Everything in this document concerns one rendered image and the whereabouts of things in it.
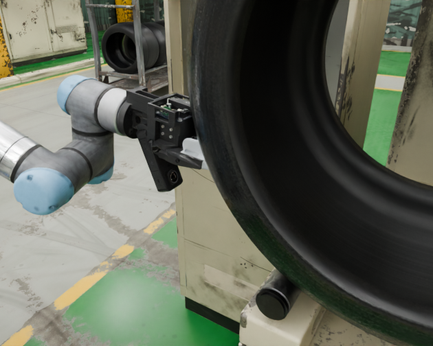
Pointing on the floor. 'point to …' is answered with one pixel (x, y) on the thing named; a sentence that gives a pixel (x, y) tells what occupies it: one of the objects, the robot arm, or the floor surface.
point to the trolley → (131, 49)
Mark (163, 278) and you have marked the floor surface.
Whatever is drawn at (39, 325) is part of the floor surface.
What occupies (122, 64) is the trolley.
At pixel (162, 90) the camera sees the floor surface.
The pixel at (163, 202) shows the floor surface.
